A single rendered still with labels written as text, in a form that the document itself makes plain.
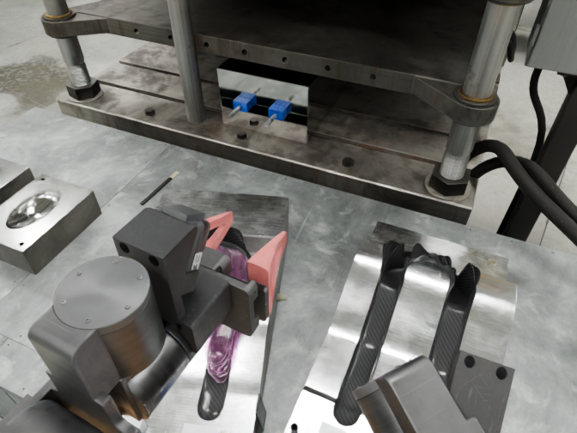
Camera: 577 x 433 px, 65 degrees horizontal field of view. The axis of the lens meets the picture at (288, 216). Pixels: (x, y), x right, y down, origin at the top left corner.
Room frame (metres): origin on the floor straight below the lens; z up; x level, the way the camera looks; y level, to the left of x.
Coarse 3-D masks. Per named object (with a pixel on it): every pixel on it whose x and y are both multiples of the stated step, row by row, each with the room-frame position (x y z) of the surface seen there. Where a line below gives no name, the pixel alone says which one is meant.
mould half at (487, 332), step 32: (384, 224) 0.67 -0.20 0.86; (480, 256) 0.58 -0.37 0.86; (352, 288) 0.47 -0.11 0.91; (416, 288) 0.46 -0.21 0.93; (480, 288) 0.45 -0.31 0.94; (512, 288) 0.45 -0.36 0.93; (352, 320) 0.42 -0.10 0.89; (416, 320) 0.41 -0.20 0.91; (480, 320) 0.40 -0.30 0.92; (512, 320) 0.39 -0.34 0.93; (320, 352) 0.36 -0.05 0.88; (352, 352) 0.37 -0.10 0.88; (384, 352) 0.37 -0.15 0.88; (416, 352) 0.36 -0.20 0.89; (480, 352) 0.36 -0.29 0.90; (320, 384) 0.31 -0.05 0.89; (320, 416) 0.26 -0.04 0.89
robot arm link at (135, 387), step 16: (176, 352) 0.18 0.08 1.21; (160, 368) 0.16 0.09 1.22; (176, 368) 0.17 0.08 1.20; (128, 384) 0.15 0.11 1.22; (144, 384) 0.15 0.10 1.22; (160, 384) 0.15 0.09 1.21; (128, 400) 0.14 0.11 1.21; (144, 400) 0.14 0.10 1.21; (160, 400) 0.15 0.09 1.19; (144, 416) 0.14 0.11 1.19
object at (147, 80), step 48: (144, 48) 1.71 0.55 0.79; (144, 96) 1.34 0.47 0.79; (384, 96) 1.34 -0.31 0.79; (192, 144) 1.12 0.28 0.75; (240, 144) 1.07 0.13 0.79; (288, 144) 1.07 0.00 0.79; (336, 144) 1.07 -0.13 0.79; (384, 144) 1.07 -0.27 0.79; (432, 144) 1.07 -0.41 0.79; (384, 192) 0.89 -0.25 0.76
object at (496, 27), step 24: (48, 0) 1.32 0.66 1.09; (504, 24) 0.85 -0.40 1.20; (72, 48) 1.33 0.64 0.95; (480, 48) 0.87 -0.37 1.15; (504, 48) 0.86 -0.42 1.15; (72, 72) 1.32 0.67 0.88; (480, 72) 0.86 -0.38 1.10; (72, 96) 1.32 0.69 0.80; (96, 96) 1.33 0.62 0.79; (480, 96) 0.85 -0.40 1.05; (456, 144) 0.86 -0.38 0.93; (456, 168) 0.86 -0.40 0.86; (432, 192) 0.85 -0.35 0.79; (456, 192) 0.84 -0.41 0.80
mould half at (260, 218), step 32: (192, 192) 0.71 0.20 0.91; (224, 192) 0.71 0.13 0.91; (256, 224) 0.62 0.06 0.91; (256, 352) 0.37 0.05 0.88; (192, 384) 0.33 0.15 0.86; (256, 384) 0.33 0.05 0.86; (128, 416) 0.28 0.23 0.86; (160, 416) 0.28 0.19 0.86; (192, 416) 0.28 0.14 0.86; (224, 416) 0.28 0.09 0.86
